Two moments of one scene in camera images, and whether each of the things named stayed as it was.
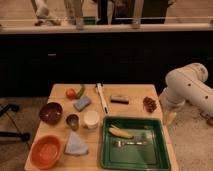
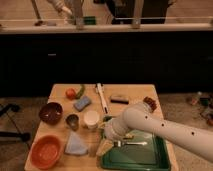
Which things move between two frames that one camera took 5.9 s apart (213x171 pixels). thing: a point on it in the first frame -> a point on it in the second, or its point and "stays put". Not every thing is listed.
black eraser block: (120, 99) stays put
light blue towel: (75, 146) stays put
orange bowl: (45, 152) stays put
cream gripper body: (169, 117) -> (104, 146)
